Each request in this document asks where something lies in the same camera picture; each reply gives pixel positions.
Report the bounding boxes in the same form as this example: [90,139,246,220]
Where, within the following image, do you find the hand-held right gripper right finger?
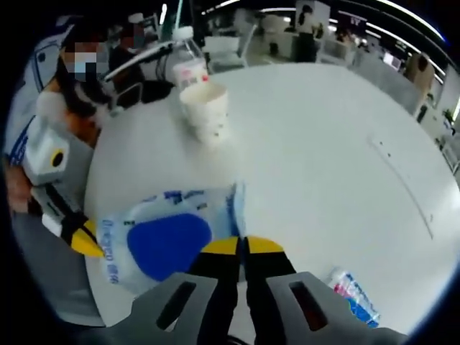
[244,236,409,345]

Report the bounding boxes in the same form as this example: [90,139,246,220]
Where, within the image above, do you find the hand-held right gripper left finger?
[131,236,241,345]

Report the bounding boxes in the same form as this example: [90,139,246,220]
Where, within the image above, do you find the clear packet with blue pad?
[96,181,249,300]

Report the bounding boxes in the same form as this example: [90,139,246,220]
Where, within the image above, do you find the blue and pink packet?
[328,265,382,330]

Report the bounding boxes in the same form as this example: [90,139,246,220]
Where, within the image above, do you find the white paper cup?
[178,83,231,147]

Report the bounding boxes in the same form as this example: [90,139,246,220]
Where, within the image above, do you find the clear plastic water bottle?
[170,27,212,91]

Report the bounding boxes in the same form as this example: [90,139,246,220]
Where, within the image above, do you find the white tabletop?
[84,64,451,336]

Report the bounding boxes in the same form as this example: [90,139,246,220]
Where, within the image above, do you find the person's white shirt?
[3,17,73,165]

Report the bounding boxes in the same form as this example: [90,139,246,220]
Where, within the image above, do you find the white office desk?
[106,41,175,81]

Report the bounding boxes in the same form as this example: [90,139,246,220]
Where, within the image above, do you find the curved ceiling light strip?
[369,0,446,41]

